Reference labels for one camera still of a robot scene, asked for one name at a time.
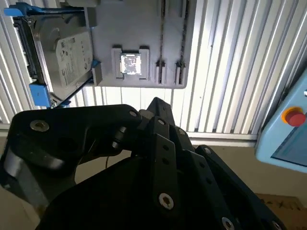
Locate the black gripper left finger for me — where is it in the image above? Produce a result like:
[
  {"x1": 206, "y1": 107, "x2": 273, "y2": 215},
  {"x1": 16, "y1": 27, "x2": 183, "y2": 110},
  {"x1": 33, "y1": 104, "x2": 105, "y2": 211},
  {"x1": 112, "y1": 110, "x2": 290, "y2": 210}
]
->
[{"x1": 4, "y1": 104, "x2": 180, "y2": 213}]

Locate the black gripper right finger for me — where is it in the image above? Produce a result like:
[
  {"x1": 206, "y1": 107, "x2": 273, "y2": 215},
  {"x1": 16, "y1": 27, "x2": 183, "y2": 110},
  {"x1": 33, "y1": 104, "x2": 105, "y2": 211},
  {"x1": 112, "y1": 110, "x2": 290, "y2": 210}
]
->
[{"x1": 147, "y1": 97, "x2": 286, "y2": 230}]

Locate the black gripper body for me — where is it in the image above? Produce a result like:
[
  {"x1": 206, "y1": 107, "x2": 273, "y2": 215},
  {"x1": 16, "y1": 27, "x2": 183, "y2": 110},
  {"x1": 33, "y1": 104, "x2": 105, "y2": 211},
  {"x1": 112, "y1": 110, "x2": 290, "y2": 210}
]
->
[{"x1": 35, "y1": 155, "x2": 216, "y2": 230}]

